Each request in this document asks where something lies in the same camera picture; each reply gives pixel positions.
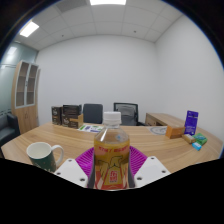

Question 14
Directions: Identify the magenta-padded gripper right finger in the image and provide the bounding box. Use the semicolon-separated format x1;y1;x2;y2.
128;145;172;189

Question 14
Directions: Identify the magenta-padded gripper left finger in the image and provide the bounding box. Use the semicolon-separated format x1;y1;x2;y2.
54;147;96;189

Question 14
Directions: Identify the yellow tea drink bottle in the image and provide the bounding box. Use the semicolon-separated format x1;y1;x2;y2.
93;111;131;191

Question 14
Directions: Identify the white printed paper sheet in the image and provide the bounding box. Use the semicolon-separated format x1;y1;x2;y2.
146;125;168;136

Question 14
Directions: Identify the printed leaflet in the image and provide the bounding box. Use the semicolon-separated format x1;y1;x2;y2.
77;123;105;134

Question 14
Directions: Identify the small kraft paper box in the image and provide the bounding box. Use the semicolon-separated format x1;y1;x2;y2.
69;113;85;130

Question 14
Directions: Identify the green and red mug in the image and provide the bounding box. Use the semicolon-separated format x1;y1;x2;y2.
26;141;65;173

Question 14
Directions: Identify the black mesh-back office chair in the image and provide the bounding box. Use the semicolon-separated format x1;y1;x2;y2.
113;102;140;127

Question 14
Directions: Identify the dark solid-back office chair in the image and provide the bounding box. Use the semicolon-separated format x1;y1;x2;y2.
82;103;104;125

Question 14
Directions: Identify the small beige box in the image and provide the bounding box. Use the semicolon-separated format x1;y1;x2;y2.
181;133;197;145

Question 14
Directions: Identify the narrow dark brown box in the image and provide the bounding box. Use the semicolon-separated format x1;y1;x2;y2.
51;105;64;126

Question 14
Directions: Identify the small blue box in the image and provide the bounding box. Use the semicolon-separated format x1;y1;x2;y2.
191;141;203;152

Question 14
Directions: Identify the upright purple box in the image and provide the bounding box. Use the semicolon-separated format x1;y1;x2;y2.
184;110;200;136

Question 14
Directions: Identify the flat green box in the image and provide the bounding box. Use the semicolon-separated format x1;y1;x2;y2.
192;132;208;146

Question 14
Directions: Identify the wooden glass-door shelf cabinet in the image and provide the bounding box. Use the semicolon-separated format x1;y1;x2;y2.
10;59;42;135

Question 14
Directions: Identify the black sofa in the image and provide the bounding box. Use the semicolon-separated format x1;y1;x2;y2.
0;112;20;148

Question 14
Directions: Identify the small square ceiling light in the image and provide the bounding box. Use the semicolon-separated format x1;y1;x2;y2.
18;20;40;38

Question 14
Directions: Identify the ceiling air vent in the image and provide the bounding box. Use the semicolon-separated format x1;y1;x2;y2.
54;0;89;13

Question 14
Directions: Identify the large square ceiling light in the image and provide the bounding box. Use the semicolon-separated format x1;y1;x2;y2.
89;0;128;6

